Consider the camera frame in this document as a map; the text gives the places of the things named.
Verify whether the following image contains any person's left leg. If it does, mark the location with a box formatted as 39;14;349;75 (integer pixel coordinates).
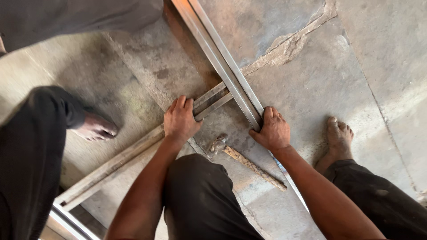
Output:
163;153;266;240

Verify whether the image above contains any person's right hand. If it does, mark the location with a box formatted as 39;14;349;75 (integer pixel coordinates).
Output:
248;106;291;152

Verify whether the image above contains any person's left hand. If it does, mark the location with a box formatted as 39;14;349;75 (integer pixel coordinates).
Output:
163;95;203;143

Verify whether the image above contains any hammer with wrapped handle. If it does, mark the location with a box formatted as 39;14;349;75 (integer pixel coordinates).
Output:
209;134;288;192

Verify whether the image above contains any short dusty steel bar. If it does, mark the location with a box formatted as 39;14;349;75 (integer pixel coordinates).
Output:
54;82;234;212

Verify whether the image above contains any person's right foot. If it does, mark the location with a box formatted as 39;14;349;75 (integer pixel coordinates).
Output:
314;116;354;174

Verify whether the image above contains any person's right leg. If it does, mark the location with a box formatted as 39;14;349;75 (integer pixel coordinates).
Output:
323;159;427;240

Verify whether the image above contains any long steel bar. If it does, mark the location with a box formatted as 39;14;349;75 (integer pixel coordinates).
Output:
171;0;309;212

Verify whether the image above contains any steel frame piece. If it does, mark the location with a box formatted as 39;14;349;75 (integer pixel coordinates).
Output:
39;203;101;240

